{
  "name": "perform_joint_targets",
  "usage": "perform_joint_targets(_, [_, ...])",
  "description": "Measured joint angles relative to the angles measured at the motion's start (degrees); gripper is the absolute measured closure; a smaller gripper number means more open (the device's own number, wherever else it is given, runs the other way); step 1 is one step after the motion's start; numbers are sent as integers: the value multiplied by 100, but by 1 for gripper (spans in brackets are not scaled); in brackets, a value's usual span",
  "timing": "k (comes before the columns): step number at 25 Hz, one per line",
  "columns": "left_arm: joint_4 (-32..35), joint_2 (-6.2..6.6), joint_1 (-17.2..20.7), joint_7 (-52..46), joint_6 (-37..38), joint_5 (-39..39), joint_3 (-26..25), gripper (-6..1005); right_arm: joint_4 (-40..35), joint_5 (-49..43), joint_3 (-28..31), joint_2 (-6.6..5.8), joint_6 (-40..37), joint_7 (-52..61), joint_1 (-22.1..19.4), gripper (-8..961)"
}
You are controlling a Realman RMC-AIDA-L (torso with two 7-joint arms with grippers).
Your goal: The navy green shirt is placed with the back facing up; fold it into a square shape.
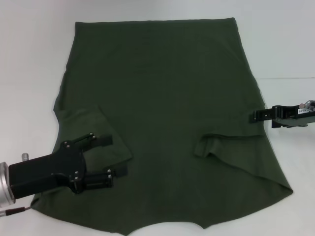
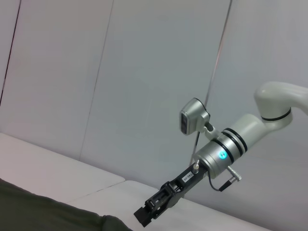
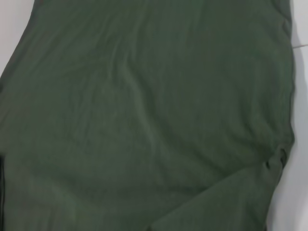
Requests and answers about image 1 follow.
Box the left arm gripper cable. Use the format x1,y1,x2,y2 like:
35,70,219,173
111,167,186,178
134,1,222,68
0,205,34,217

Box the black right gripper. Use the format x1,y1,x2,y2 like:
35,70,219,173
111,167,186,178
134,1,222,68
250,105,315,129

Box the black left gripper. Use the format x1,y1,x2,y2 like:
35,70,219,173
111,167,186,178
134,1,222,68
8,132,129,195

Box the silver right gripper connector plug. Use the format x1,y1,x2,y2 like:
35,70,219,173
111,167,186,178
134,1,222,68
298,100,315,112

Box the dark green t-shirt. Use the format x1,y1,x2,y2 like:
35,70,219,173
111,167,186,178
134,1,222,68
31,17,295,236

